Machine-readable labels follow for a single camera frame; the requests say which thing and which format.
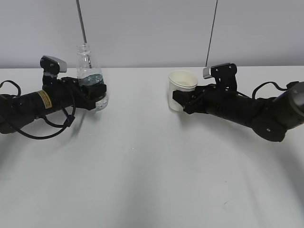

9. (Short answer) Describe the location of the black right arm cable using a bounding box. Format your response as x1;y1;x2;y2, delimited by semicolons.
251;81;295;100

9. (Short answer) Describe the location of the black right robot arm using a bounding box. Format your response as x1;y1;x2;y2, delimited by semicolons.
172;82;304;142

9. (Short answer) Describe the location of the clear water bottle green label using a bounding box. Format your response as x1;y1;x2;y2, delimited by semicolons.
77;43;109;112

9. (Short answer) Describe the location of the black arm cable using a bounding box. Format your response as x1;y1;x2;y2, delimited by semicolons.
0;80;76;140
251;81;295;100

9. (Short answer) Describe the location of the white paper cup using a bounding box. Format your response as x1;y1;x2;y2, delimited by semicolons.
167;70;198;112

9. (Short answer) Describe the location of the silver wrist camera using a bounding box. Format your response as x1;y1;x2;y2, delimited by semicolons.
40;55;67;86
203;63;237;92

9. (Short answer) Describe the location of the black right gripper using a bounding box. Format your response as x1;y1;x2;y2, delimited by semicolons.
172;84;238;115

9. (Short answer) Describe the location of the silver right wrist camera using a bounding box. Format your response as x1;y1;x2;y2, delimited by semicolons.
203;63;237;92

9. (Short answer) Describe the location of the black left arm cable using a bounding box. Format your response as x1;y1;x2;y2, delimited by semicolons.
0;80;76;140

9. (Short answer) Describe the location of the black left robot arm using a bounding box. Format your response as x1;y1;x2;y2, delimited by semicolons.
0;76;107;134

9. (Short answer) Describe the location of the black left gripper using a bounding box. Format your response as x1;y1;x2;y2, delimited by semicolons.
57;77;107;111

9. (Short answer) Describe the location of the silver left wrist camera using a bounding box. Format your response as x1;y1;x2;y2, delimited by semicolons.
40;55;67;86

